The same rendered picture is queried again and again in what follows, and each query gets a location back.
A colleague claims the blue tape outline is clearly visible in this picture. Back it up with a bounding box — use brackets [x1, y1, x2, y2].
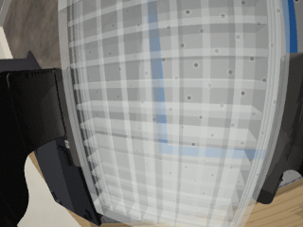
[288, 0, 297, 53]

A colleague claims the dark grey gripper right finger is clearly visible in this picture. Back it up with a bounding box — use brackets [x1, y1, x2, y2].
[257, 52, 303, 204]

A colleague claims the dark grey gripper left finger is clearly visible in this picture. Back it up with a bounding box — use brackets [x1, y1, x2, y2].
[0, 67, 81, 227]

